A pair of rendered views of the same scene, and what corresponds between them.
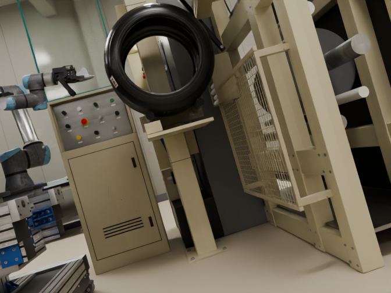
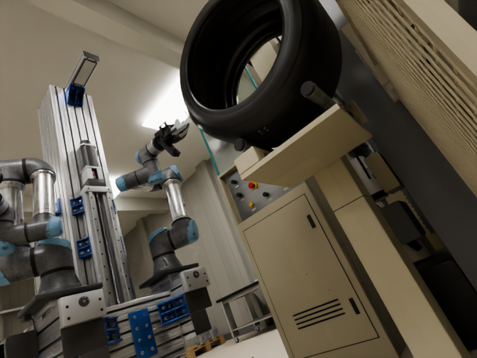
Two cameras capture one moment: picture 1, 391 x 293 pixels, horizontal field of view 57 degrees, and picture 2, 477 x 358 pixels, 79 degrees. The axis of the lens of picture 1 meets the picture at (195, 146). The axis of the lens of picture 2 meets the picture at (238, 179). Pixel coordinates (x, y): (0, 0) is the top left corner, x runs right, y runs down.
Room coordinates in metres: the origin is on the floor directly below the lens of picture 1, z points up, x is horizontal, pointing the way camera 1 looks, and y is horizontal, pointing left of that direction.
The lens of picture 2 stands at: (1.21, -0.31, 0.43)
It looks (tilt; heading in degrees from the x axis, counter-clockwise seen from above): 23 degrees up; 39
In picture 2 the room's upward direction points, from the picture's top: 23 degrees counter-clockwise
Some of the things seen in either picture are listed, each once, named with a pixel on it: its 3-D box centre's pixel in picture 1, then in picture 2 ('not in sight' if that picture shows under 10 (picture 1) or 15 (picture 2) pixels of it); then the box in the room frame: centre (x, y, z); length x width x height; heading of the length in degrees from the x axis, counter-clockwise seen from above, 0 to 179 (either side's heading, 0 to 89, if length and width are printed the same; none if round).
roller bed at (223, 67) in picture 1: (220, 80); (385, 52); (2.36, -0.28, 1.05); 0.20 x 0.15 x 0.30; 7
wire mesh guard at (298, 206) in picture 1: (248, 136); (425, 104); (1.91, -0.29, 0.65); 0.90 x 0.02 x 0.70; 7
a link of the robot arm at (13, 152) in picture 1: (13, 161); (161, 243); (2.04, 1.01, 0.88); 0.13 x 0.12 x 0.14; 133
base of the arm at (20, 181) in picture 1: (18, 181); (166, 264); (2.04, 1.02, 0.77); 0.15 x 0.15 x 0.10
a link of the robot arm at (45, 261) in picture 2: not in sight; (53, 256); (1.53, 0.98, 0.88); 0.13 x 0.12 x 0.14; 159
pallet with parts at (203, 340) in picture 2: not in sight; (188, 346); (4.76, 5.42, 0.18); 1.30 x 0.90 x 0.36; 94
